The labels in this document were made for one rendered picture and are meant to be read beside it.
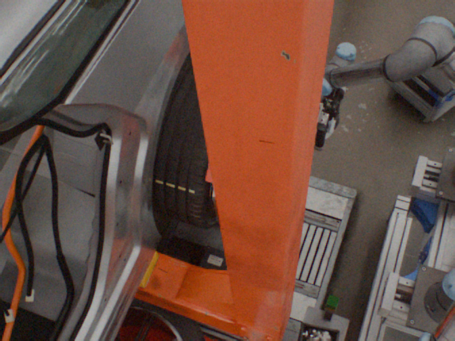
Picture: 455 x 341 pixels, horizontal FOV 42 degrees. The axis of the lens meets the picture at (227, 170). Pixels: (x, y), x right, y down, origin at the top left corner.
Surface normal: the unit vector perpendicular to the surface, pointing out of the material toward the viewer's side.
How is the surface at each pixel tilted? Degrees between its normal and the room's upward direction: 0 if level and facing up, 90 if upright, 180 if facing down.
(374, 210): 0
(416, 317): 0
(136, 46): 81
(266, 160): 90
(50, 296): 3
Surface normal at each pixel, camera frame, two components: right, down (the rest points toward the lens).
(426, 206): -0.06, -0.48
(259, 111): -0.36, 0.83
